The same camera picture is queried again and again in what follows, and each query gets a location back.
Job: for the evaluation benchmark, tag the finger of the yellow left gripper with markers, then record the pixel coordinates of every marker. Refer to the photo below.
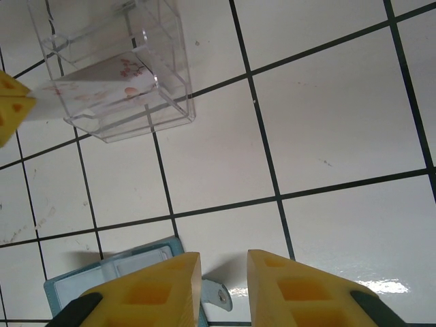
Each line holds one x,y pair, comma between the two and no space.
12,114
10,88

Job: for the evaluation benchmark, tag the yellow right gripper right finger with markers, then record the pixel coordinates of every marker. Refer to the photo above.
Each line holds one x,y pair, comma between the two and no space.
306,293

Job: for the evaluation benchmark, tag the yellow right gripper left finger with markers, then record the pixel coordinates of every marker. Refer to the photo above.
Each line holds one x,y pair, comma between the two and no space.
143,299

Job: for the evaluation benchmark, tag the blue leather card holder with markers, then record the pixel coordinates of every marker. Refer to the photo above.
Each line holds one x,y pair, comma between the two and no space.
54,289

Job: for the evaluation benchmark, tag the white floral credit card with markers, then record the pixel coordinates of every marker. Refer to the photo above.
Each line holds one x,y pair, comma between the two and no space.
102,81

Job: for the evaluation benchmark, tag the clear acrylic box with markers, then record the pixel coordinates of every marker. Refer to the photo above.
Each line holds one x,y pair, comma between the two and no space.
170,68

